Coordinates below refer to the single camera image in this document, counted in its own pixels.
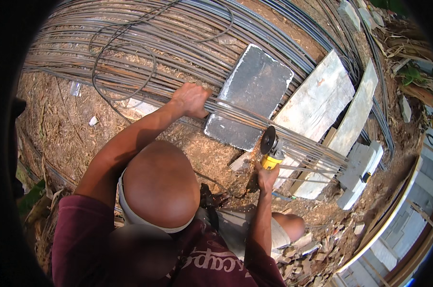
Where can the person's left hand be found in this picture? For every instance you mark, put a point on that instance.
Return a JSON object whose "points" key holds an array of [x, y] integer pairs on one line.
{"points": [[189, 100]]}

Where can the person's right hand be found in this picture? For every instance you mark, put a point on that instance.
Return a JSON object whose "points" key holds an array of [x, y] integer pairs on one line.
{"points": [[266, 179]]}

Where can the person's right fingers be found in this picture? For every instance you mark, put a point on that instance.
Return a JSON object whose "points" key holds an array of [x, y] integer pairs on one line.
{"points": [[270, 174]]}

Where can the person's left fingers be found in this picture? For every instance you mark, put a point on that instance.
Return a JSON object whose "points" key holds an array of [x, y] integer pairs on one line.
{"points": [[201, 109]]}

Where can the yellow angle grinder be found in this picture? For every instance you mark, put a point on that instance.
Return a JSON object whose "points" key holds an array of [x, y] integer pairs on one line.
{"points": [[272, 158]]}

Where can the bundle of thin steel rods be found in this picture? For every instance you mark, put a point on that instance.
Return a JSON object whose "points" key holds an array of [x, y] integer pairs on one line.
{"points": [[273, 134]]}

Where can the blue green pen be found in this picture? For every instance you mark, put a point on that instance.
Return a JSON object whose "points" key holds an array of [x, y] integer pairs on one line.
{"points": [[283, 196]]}

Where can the grey stone slab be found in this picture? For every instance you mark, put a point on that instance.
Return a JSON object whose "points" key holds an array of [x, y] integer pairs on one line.
{"points": [[248, 97]]}

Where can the white board piece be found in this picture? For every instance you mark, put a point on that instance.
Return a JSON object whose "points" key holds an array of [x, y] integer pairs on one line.
{"points": [[141, 106]]}

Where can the pile of long steel rebar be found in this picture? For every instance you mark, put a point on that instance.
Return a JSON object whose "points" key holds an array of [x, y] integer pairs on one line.
{"points": [[187, 39]]}

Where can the wide whitewashed wooden plank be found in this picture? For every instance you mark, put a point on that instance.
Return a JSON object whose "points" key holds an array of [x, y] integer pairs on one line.
{"points": [[316, 100]]}

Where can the stack of grey concrete blocks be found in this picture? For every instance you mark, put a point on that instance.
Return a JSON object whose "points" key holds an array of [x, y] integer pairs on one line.
{"points": [[360, 165]]}

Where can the heap of wood scraps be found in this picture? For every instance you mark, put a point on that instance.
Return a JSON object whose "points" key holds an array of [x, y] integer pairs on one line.
{"points": [[309, 258]]}

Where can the yellow black tape measure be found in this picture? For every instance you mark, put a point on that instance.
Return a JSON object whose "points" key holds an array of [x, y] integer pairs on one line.
{"points": [[365, 177]]}

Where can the narrow whitewashed wooden plank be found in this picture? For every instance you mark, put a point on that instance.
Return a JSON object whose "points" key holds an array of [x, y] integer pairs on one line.
{"points": [[356, 114]]}

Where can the small white scrap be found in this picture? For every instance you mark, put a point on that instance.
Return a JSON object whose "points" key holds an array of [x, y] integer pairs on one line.
{"points": [[93, 121]]}

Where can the clear plastic scrap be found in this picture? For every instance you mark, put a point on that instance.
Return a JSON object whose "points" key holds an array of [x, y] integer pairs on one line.
{"points": [[74, 88]]}

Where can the small grey stone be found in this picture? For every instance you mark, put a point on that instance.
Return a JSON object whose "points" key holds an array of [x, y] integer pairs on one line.
{"points": [[405, 108]]}

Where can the person's body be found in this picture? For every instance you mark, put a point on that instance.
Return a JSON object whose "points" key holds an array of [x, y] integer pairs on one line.
{"points": [[87, 244]]}

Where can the row of grey stone pieces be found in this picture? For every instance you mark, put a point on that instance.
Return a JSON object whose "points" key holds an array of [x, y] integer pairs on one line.
{"points": [[360, 12]]}

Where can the curved white wooden frame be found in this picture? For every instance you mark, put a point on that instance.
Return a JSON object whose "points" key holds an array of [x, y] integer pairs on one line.
{"points": [[392, 222]]}

